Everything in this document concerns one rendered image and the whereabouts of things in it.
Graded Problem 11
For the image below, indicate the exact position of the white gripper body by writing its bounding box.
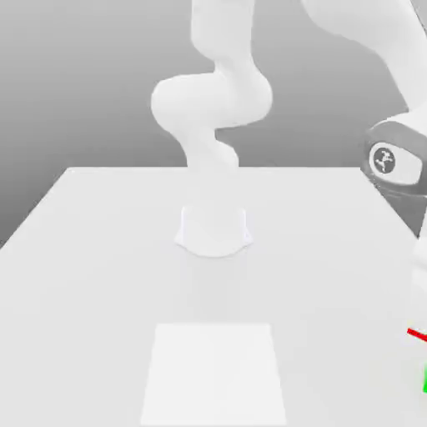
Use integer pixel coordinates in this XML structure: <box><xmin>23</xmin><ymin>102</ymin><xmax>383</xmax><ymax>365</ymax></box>
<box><xmin>410</xmin><ymin>234</ymin><xmax>427</xmax><ymax>332</ymax></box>

